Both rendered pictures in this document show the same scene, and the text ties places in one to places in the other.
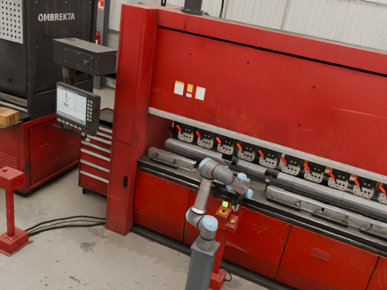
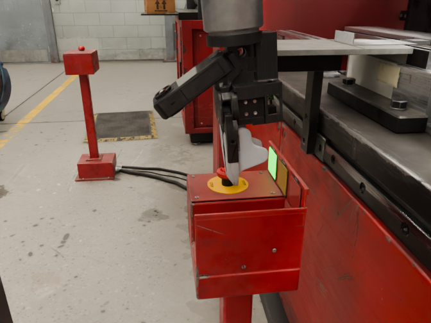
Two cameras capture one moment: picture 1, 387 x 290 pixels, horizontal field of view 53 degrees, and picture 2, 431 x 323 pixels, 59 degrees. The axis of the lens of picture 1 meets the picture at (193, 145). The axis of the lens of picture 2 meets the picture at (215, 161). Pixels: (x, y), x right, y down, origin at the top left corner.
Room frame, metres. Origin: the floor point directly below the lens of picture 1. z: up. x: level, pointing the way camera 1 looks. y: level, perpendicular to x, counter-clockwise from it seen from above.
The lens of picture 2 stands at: (2.59, -0.88, 1.08)
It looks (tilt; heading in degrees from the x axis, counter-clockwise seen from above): 23 degrees down; 64
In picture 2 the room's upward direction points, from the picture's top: straight up
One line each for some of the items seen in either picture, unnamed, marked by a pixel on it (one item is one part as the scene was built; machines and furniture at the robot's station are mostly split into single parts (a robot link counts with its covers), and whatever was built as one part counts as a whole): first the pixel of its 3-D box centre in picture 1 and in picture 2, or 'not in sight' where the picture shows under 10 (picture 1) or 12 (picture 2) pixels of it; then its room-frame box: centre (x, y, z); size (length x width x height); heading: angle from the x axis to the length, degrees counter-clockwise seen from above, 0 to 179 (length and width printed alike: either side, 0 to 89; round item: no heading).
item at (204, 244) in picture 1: (206, 239); not in sight; (2.38, -0.21, 0.82); 0.15 x 0.15 x 0.10
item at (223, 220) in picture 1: (228, 216); (237, 212); (2.87, -0.40, 0.75); 0.20 x 0.16 x 0.18; 71
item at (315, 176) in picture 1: (315, 170); not in sight; (3.00, -1.06, 1.26); 0.15 x 0.09 x 0.17; 70
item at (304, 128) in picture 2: (215, 187); (299, 102); (3.08, -0.26, 0.88); 0.14 x 0.04 x 0.22; 160
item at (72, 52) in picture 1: (83, 93); not in sight; (3.22, 1.03, 1.53); 0.51 x 0.25 x 0.85; 63
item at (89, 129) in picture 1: (79, 107); not in sight; (3.12, 1.02, 1.42); 0.45 x 0.12 x 0.36; 63
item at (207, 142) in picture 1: (207, 137); not in sight; (3.33, -0.11, 1.26); 0.15 x 0.09 x 0.17; 70
